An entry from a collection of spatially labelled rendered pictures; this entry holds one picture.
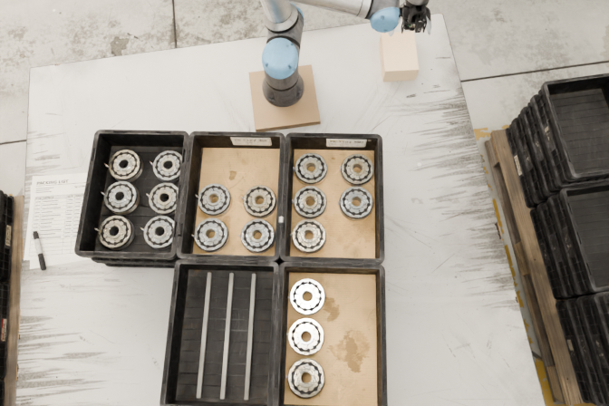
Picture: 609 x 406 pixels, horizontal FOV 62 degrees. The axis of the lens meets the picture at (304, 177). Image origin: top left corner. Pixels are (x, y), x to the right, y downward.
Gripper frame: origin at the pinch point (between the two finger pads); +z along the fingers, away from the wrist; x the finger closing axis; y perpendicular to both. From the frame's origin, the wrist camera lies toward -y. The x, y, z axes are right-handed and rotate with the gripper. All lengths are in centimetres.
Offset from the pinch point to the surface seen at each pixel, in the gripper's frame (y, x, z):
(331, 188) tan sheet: 52, -27, 8
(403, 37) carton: -6.1, 1.8, 13.6
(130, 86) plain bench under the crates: 6, -100, 21
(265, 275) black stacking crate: 79, -48, 8
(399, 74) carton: 7.4, -0.6, 16.5
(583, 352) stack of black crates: 104, 69, 64
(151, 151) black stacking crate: 37, -86, 8
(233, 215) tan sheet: 60, -58, 8
